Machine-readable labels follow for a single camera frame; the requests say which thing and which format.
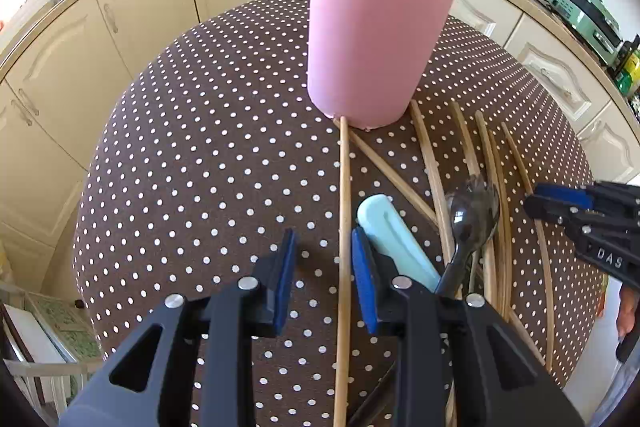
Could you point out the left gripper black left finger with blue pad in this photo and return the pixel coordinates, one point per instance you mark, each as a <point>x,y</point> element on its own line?
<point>183,344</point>

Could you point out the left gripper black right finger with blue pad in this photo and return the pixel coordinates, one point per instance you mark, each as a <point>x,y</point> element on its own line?
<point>451,350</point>

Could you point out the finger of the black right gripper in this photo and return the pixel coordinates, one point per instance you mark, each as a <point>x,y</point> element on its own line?
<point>561,205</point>

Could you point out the long wooden chopstick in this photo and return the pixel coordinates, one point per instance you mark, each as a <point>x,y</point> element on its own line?
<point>344,299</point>

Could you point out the light blue utensil handle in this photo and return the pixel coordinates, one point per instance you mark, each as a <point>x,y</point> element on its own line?
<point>391,237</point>

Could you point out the pink utensil cup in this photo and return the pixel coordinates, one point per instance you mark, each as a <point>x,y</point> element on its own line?
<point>366,57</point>

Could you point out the cream lower kitchen cabinets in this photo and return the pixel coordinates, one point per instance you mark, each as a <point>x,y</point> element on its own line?
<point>62,77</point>

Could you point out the person's hand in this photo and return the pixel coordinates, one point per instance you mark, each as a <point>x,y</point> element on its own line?
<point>625,317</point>

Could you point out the green bottle on counter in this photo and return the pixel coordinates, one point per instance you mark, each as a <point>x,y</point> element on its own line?
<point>628,77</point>

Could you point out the green electric grill appliance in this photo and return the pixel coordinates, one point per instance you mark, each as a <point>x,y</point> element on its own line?
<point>592,22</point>

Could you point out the brown polka dot tablecloth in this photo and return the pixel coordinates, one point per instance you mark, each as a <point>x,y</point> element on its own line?
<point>216,149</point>

